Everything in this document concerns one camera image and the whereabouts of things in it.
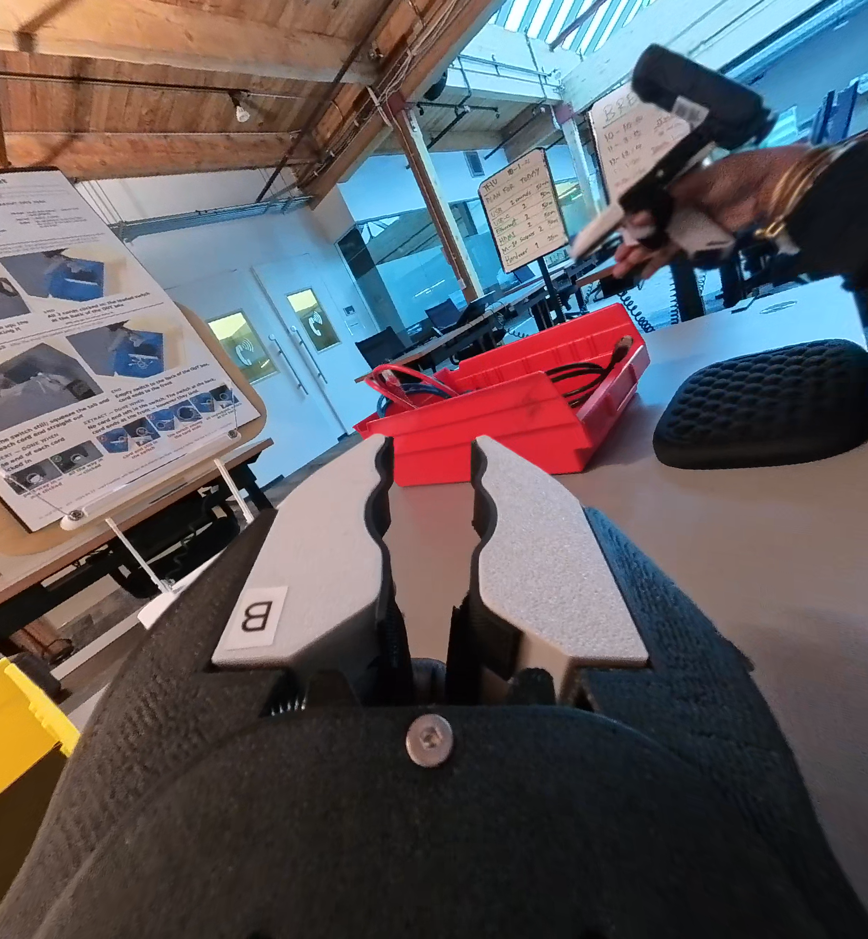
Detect yellow plastic bin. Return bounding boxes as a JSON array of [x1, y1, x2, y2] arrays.
[[0, 656, 81, 824]]

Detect printed instruction board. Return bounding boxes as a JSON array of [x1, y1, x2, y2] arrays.
[[0, 167, 270, 556]]

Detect white double door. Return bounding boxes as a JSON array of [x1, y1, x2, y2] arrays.
[[252, 253, 366, 435]]

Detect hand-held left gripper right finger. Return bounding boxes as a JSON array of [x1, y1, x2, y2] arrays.
[[471, 436, 650, 699]]

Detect black ethernet cable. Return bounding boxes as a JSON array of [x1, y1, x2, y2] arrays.
[[548, 334, 637, 406]]

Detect red ethernet cable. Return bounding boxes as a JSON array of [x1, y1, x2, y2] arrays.
[[366, 361, 455, 391]]

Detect person's right forearm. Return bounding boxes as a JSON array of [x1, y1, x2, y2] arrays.
[[760, 121, 868, 324]]

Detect black padded wrist rest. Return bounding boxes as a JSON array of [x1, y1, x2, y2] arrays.
[[653, 339, 868, 470]]

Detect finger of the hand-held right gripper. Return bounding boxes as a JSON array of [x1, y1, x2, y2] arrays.
[[570, 204, 629, 259]]

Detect gold bracelets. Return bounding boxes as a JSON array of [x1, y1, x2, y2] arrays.
[[753, 139, 857, 243]]

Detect person's right hand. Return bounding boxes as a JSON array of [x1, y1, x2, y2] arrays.
[[614, 143, 825, 283]]

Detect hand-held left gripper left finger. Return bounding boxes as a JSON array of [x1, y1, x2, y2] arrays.
[[211, 434, 396, 670]]

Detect handwritten whiteboard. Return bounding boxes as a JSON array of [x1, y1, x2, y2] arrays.
[[478, 147, 571, 274], [588, 84, 701, 208]]

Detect coiled black cable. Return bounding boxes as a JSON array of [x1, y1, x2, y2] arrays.
[[616, 288, 660, 336]]

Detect red plastic bin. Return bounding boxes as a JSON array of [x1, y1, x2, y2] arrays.
[[353, 303, 651, 489]]

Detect blue ethernet cable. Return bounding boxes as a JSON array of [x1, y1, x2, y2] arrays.
[[375, 370, 458, 412]]

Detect black office chair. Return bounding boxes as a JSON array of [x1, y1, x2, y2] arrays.
[[353, 326, 407, 369]]

